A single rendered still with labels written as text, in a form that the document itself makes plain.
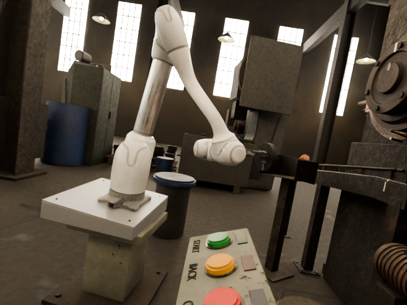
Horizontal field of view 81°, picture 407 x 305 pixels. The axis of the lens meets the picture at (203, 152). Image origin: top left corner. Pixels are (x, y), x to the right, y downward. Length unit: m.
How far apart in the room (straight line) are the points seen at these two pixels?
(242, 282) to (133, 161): 0.79
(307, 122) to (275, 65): 8.17
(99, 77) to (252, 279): 3.84
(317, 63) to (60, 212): 11.93
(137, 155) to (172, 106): 10.23
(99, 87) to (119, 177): 3.02
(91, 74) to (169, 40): 3.06
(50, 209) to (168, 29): 0.85
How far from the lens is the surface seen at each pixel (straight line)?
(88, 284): 1.27
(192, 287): 0.34
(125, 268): 1.15
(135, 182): 1.04
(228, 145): 0.93
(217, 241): 0.41
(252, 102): 3.64
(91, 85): 4.04
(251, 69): 3.71
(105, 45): 12.72
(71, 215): 1.06
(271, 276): 1.64
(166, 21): 1.10
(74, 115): 3.82
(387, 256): 0.96
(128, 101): 11.76
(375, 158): 1.49
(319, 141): 8.10
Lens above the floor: 0.78
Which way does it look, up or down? 4 degrees down
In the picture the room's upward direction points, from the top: 9 degrees clockwise
